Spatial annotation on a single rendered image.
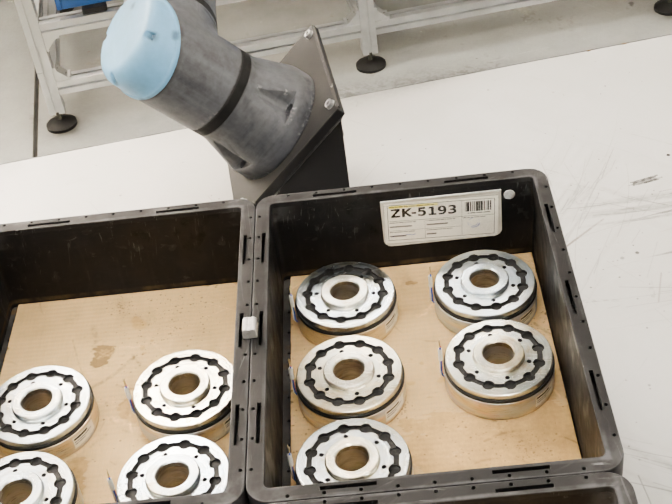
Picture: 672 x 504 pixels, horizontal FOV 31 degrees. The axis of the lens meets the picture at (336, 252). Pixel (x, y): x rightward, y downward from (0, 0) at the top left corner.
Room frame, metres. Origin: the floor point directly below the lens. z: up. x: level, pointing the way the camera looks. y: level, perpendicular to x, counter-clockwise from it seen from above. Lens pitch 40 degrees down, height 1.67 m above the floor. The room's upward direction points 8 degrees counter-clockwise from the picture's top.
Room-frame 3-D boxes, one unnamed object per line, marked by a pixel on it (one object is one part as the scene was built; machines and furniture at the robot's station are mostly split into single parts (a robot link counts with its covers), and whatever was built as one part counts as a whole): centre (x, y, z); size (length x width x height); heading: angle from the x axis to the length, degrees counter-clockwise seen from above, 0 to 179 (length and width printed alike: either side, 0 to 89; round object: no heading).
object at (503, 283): (0.90, -0.14, 0.86); 0.05 x 0.05 x 0.01
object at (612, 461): (0.79, -0.06, 0.92); 0.40 x 0.30 x 0.02; 176
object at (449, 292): (0.90, -0.14, 0.86); 0.10 x 0.10 x 0.01
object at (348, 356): (0.80, 0.00, 0.86); 0.05 x 0.05 x 0.01
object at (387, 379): (0.80, 0.00, 0.86); 0.10 x 0.10 x 0.01
